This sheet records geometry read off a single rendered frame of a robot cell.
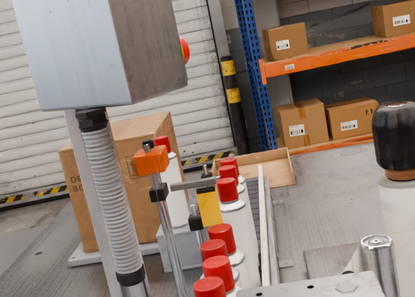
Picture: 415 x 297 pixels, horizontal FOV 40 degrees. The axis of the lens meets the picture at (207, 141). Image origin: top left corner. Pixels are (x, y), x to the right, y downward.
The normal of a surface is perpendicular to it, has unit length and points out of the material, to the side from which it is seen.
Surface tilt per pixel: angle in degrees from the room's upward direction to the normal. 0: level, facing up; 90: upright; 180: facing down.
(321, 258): 0
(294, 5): 90
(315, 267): 0
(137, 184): 90
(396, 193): 92
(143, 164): 90
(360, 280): 0
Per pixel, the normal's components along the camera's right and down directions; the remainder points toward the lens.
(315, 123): 0.00, 0.22
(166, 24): 0.76, -0.01
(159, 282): -0.20, -0.96
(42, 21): -0.62, 0.29
